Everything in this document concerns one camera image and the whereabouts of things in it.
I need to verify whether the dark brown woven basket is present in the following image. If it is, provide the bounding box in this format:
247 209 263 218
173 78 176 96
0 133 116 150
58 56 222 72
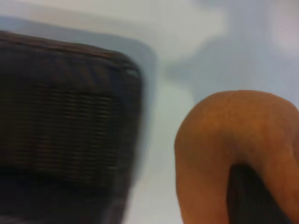
0 29 143 224

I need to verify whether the orange fruit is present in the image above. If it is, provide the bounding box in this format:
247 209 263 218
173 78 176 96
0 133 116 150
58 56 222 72
173 90 299 224

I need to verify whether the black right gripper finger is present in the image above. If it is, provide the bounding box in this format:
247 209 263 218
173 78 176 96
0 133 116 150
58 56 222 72
226 164 293 224

